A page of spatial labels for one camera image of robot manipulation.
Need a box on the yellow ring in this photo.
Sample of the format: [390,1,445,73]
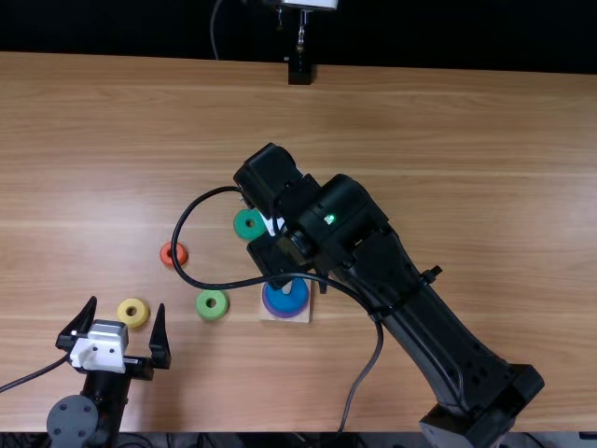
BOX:
[116,298,151,329]

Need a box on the black cable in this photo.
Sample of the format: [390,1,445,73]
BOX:
[171,185,385,433]
[0,353,72,394]

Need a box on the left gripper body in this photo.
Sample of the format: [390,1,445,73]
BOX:
[69,354,156,382]

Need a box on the black clamp stand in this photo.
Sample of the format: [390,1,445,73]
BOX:
[274,8,319,87]

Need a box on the dark blue ring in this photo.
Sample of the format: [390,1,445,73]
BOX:
[263,278,311,315]

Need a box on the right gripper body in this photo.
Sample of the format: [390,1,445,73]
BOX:
[245,231,324,290]

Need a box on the light green ring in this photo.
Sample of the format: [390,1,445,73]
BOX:
[195,289,230,323]

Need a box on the wooden peg base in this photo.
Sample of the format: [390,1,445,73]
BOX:
[258,278,314,325]

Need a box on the grey cable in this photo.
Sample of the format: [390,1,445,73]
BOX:
[209,0,224,61]

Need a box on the orange ring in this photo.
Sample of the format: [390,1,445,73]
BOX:
[159,241,190,271]

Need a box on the dark green ring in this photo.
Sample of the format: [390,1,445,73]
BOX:
[232,208,265,242]

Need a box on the purple ring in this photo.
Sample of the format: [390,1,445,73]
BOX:
[261,284,312,320]

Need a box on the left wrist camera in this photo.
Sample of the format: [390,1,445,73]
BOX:
[69,319,130,374]

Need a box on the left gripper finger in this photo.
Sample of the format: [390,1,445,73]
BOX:
[147,302,173,371]
[55,295,99,350]

